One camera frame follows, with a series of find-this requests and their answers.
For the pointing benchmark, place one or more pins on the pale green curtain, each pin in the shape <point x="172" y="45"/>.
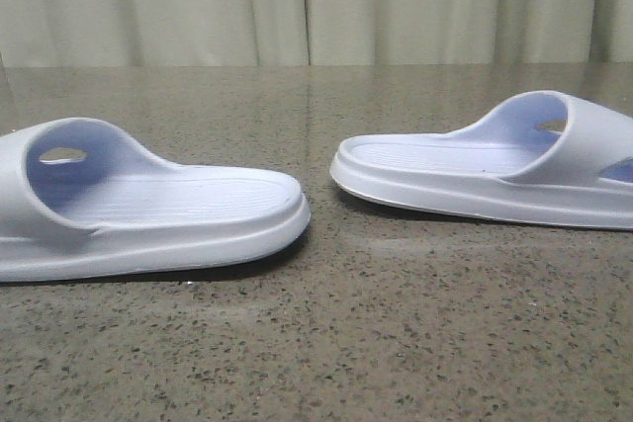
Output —
<point x="312" y="32"/>

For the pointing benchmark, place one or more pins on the light blue slipper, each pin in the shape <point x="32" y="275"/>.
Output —
<point x="542" y="157"/>
<point x="80" y="198"/>

